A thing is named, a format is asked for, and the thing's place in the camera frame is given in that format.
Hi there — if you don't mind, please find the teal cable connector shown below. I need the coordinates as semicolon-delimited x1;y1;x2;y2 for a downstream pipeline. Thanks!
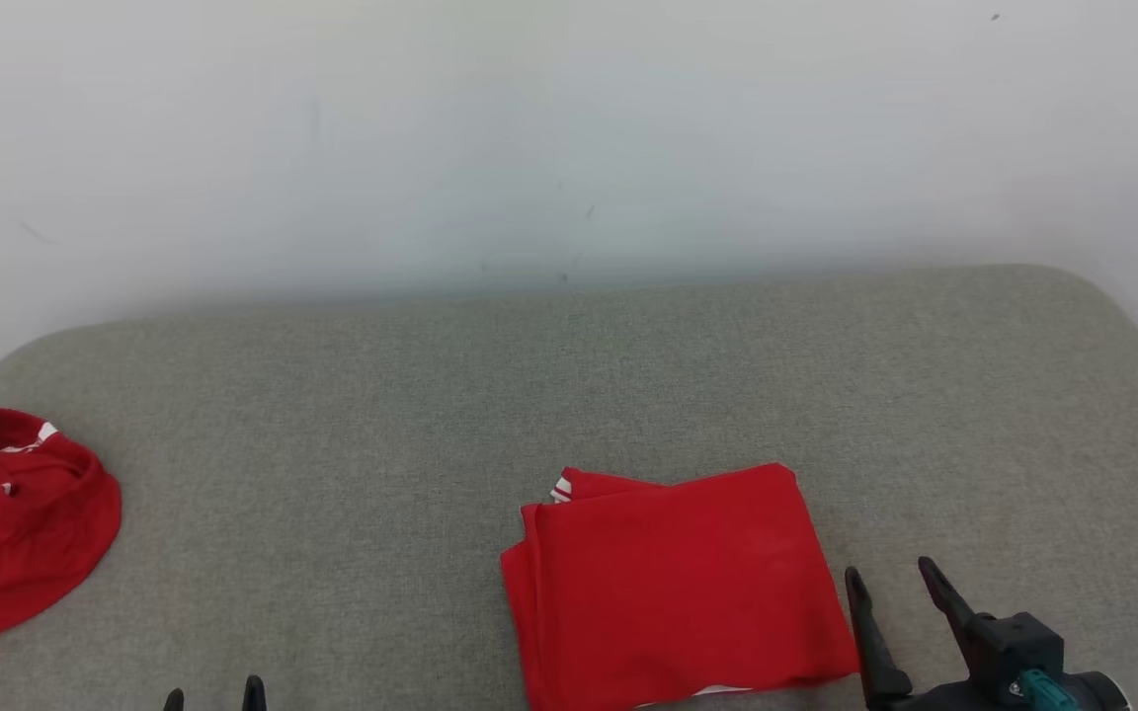
1012;670;1076;711

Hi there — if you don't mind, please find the grey fabric sofa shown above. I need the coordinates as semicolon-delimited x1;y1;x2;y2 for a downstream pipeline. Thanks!
0;264;1138;711

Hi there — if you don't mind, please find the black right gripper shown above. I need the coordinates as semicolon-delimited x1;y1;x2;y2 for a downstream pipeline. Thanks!
844;556;1135;711

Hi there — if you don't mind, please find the red Bulls basketball jersey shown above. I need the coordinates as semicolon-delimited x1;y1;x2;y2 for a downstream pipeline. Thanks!
500;462;862;711

